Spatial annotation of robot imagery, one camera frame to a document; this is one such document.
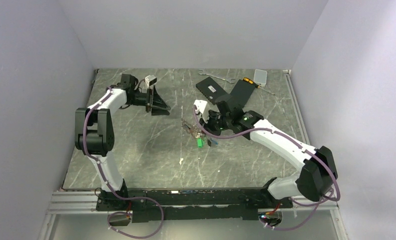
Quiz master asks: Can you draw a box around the green key tag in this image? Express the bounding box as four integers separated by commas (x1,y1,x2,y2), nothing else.
196,137,206,148

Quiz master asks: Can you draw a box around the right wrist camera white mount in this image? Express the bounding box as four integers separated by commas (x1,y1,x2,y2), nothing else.
194,99,210,123

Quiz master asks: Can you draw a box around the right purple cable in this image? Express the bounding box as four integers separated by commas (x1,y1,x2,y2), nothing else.
192,105,341,232

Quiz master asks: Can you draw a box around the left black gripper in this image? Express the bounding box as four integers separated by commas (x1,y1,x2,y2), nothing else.
128,85,171,116

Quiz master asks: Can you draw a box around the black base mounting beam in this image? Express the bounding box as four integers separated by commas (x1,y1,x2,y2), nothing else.
96,187,293,223

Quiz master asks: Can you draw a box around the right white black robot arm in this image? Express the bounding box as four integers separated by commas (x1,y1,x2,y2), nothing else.
192,97,340,208

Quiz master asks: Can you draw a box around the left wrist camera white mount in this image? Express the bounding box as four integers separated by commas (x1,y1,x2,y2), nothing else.
144,75,157,89

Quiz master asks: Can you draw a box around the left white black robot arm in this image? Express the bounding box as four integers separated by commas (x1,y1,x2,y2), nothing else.
75,74,171,210

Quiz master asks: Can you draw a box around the silver wrench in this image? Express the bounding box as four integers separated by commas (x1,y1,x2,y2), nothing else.
198,69,237,84

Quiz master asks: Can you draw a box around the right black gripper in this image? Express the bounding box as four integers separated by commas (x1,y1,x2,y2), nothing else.
199,109,232,138

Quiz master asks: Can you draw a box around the yellow black handled screwdriver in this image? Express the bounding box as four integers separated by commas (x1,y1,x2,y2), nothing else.
242,77,275,96

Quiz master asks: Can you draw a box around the black box with white label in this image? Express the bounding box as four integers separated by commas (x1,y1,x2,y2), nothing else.
195,77,227,105

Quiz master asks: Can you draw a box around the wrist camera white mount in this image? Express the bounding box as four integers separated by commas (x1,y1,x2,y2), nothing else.
144,75,157,89
194,99,210,123

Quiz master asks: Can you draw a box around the plain black box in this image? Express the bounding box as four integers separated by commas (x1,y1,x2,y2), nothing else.
230,79,255,107

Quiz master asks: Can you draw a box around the clear plastic container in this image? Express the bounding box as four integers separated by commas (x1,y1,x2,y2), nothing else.
253,69,268,87

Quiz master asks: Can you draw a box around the aluminium frame rail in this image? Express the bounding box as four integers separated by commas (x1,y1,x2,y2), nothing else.
47,191,98,215

